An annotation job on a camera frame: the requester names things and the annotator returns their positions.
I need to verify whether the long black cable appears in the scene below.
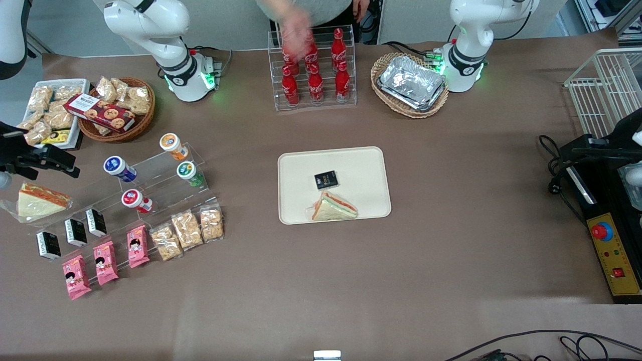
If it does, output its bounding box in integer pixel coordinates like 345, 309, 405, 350
444, 329, 642, 361

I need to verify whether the wrapped triangle sandwich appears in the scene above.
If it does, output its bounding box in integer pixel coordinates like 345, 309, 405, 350
0, 182, 75, 224
306, 191, 359, 223

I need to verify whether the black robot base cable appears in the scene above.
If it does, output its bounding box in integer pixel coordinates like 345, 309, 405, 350
384, 41, 443, 64
188, 45, 234, 77

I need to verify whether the small black carton box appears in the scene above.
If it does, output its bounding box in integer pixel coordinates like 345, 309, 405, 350
64, 218, 88, 247
85, 208, 107, 238
36, 231, 62, 260

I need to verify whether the white rectangular bin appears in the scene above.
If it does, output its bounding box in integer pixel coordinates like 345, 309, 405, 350
15, 79, 91, 151

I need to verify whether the black yellow control box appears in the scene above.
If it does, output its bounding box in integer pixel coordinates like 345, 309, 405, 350
559, 134, 642, 305

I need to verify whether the light woven wicker basket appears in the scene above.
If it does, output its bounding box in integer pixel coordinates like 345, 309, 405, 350
370, 53, 450, 119

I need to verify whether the silver foil tray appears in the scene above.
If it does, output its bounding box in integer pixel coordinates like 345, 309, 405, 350
377, 55, 447, 112

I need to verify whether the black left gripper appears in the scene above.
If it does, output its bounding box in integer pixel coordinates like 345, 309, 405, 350
572, 108, 642, 164

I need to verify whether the standing person body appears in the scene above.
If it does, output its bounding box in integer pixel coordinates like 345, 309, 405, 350
256, 0, 384, 46

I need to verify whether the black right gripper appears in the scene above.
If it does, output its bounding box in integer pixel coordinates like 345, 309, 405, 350
0, 122, 81, 179

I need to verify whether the black square chocolate packet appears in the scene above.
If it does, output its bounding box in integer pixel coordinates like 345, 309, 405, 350
314, 170, 339, 191

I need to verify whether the looped black cable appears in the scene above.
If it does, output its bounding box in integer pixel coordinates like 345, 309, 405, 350
559, 335, 610, 361

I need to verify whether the beige plastic tray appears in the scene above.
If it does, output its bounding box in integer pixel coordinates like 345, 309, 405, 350
277, 146, 392, 225

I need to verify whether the metal shelf frame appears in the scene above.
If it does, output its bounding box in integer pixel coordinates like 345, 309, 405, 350
574, 0, 642, 42

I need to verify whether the clear acrylic stepped stand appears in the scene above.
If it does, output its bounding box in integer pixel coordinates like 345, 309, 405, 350
31, 197, 222, 271
116, 144, 209, 216

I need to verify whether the yellow snack packet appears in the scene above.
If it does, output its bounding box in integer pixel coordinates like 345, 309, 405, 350
42, 129, 71, 145

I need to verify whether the red emergency stop button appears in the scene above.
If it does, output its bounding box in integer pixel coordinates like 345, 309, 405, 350
591, 222, 614, 243

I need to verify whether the black power cable with plug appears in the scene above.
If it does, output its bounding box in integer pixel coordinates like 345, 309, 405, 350
539, 134, 588, 222

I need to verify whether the person's right hand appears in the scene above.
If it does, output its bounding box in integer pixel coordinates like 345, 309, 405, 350
277, 8, 314, 59

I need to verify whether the green gum bottle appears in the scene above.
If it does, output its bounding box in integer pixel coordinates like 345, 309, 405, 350
176, 161, 205, 188

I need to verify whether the blue gum bottle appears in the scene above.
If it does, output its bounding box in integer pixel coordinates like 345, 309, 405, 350
103, 155, 137, 183

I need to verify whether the red cookie box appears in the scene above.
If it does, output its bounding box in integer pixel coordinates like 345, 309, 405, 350
64, 94, 136, 133

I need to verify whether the person's right forearm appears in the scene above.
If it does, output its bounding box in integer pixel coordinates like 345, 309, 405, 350
258, 0, 299, 22

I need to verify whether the clear acrylic bottle rack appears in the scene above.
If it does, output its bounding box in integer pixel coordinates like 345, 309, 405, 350
267, 25, 358, 112

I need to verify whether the red gum bottle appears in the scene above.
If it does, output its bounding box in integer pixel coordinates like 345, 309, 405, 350
121, 189, 153, 214

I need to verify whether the white wire basket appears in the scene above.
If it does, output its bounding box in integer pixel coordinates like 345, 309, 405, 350
564, 48, 642, 139

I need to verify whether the red cola bottle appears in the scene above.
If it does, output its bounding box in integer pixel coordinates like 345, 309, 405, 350
282, 65, 300, 107
331, 28, 348, 71
307, 63, 325, 104
303, 36, 320, 74
282, 46, 301, 76
335, 60, 351, 101

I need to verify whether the dark brown wicker basket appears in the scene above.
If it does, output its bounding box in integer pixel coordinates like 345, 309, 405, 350
78, 77, 156, 143

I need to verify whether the pink cartoon snack packet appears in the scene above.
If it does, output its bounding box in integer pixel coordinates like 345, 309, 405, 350
93, 241, 119, 286
126, 225, 150, 269
62, 255, 92, 300

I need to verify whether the orange gum bottle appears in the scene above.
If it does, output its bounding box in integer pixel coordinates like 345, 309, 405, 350
159, 133, 190, 161

